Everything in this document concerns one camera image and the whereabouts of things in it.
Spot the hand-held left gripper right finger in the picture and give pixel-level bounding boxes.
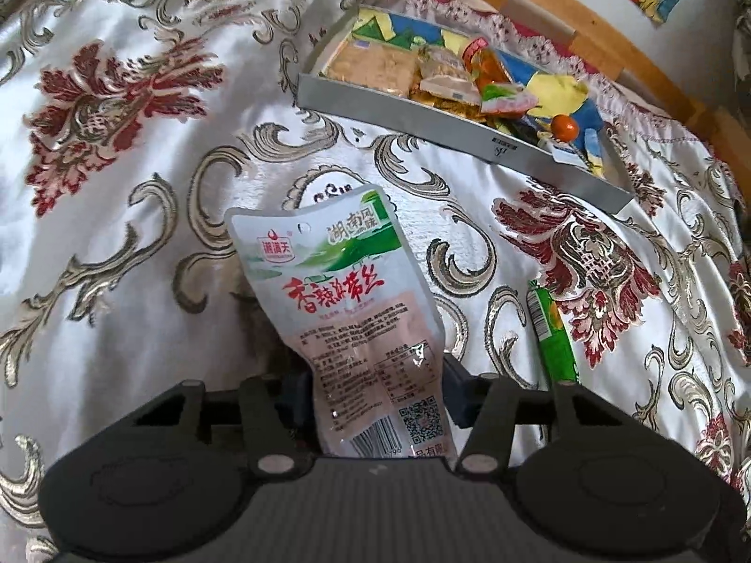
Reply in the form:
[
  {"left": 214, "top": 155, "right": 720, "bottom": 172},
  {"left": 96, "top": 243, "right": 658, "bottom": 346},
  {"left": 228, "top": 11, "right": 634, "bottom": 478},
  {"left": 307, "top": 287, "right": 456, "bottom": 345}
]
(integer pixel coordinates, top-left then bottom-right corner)
[{"left": 443, "top": 355, "right": 631, "bottom": 476}]

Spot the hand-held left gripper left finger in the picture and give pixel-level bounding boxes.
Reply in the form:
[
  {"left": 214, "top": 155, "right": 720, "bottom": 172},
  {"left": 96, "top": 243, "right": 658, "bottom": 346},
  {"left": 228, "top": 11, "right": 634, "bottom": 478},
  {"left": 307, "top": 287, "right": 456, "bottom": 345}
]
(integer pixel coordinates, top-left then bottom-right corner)
[{"left": 120, "top": 372, "right": 318, "bottom": 476}]

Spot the white green snack packet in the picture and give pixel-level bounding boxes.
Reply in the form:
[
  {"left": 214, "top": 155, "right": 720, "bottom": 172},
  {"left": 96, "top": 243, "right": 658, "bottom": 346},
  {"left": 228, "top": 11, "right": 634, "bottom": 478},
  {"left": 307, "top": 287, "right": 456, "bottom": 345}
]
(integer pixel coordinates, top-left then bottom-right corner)
[{"left": 226, "top": 183, "right": 461, "bottom": 459}]

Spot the grey tray with painted lining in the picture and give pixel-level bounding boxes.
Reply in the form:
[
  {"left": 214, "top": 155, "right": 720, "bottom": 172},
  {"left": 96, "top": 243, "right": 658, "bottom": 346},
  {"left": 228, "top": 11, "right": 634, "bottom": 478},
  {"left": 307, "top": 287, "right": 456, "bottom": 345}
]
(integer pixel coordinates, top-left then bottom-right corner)
[{"left": 296, "top": 3, "right": 636, "bottom": 216}]

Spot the pink green snack packet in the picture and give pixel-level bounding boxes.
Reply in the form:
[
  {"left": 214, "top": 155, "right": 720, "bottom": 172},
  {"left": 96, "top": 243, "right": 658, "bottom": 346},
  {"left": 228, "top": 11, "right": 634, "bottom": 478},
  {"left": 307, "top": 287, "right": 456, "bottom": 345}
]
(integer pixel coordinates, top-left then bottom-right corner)
[{"left": 480, "top": 81, "right": 549, "bottom": 117}]

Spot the clear beige snack packet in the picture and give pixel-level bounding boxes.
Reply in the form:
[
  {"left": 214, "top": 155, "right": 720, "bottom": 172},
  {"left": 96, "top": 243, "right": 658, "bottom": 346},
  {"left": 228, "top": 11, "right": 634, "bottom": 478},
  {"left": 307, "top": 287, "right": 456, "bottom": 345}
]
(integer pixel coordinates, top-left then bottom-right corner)
[{"left": 419, "top": 50, "right": 482, "bottom": 100}]

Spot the orange snack packet red label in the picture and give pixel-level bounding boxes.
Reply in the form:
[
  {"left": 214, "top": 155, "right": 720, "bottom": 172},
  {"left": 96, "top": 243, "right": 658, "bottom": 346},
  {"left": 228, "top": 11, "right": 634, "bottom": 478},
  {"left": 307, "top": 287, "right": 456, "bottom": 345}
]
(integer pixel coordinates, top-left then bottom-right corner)
[{"left": 463, "top": 38, "right": 517, "bottom": 91}]

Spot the clear nut snack packet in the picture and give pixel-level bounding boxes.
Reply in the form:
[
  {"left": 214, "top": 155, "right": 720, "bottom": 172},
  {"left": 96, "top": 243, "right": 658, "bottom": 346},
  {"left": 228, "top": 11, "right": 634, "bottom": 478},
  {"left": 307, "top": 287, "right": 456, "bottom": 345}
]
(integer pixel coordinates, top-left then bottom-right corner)
[{"left": 325, "top": 41, "right": 423, "bottom": 98}]

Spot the green sausage stick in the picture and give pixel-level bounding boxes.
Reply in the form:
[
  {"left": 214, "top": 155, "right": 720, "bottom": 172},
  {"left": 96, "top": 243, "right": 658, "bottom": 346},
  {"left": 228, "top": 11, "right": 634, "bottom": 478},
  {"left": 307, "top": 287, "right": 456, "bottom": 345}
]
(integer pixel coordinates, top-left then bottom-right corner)
[{"left": 526, "top": 278, "right": 582, "bottom": 388}]

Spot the floral printed satin blanket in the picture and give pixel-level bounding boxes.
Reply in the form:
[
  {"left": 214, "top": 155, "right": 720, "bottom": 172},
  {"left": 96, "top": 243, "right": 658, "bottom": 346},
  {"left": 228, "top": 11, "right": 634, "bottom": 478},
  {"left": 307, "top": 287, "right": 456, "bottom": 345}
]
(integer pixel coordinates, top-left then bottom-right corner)
[{"left": 0, "top": 0, "right": 751, "bottom": 563}]

